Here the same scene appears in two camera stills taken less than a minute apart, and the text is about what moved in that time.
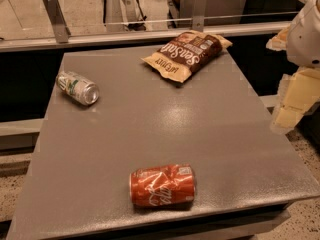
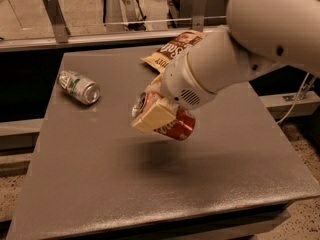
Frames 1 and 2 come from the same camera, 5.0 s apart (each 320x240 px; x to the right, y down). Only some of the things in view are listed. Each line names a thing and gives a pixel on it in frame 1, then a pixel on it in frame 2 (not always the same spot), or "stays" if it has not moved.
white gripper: x=306 y=39 -> x=179 y=80
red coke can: x=170 y=184 -> x=181 y=128
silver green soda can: x=83 y=90 stays
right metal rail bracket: x=201 y=7 stays
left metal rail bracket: x=61 y=31 stays
